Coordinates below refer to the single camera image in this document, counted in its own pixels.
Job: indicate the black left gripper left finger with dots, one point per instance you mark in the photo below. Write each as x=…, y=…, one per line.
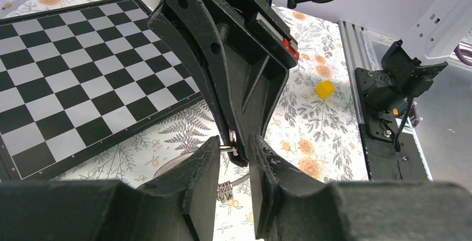
x=177, y=205

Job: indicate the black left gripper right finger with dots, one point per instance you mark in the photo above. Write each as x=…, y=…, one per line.
x=288, y=204

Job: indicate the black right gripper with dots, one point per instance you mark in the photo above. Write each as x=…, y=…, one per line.
x=240, y=70

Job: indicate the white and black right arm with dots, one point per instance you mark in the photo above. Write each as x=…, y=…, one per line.
x=428, y=29

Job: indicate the yellow cube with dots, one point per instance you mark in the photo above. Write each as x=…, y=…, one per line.
x=325, y=89

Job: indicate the black and white chessboard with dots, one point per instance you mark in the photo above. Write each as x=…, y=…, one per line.
x=76, y=81

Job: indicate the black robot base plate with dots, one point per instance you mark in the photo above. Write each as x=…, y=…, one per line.
x=389, y=154

